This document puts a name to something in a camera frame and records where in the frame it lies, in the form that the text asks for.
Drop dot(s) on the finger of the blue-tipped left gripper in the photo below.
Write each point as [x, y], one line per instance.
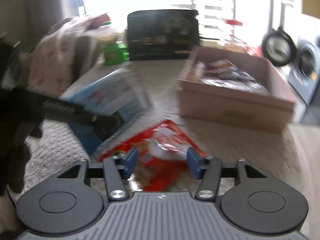
[103, 126]

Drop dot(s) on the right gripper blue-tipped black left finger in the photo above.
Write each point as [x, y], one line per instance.
[116, 169]

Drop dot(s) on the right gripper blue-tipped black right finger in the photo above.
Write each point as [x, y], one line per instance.
[208, 171]

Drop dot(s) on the blue snack packet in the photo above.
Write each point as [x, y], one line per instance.
[118, 94]

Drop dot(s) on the red snack bag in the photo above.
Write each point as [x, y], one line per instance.
[162, 155]

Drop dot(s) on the floral blanket on sofa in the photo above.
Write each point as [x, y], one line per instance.
[67, 52]

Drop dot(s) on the green candy dispenser toy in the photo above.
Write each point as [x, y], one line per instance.
[113, 47]

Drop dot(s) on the white lace tablecloth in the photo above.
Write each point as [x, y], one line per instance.
[273, 152]

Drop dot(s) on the pink cardboard gift box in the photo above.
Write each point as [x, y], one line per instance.
[271, 112]

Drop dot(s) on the black plum snack bag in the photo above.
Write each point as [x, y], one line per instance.
[162, 34]

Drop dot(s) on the red-lid clear plastic jar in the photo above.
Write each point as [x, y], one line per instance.
[229, 40]

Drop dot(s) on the grey front-load washing machine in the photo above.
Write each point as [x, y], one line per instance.
[302, 57]

